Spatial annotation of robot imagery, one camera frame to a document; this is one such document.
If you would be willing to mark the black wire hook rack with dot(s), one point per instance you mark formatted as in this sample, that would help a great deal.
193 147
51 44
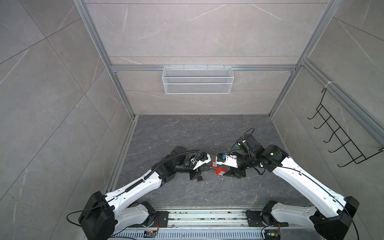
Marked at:
345 142

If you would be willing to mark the white wire mesh basket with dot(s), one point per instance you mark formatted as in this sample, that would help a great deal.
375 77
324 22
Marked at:
197 80

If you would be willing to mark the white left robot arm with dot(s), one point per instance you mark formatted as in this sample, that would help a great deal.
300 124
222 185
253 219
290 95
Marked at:
132 192

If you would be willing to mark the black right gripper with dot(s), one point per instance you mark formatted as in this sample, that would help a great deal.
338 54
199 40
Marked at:
235 172

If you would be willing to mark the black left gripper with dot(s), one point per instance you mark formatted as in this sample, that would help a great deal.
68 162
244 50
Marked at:
198 172

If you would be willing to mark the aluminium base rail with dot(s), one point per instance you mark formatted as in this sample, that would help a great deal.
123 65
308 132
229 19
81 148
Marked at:
210 224

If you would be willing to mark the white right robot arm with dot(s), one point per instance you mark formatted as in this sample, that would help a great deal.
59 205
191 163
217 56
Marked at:
330 215

